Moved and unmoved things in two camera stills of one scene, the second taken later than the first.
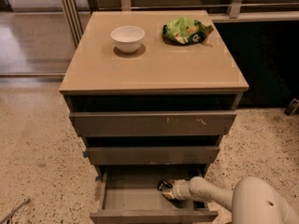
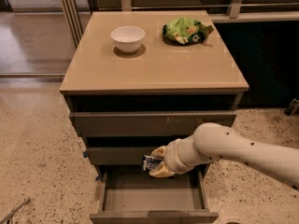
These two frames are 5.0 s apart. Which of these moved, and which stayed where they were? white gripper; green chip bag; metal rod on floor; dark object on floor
Moved: white gripper
Stayed: green chip bag; metal rod on floor; dark object on floor
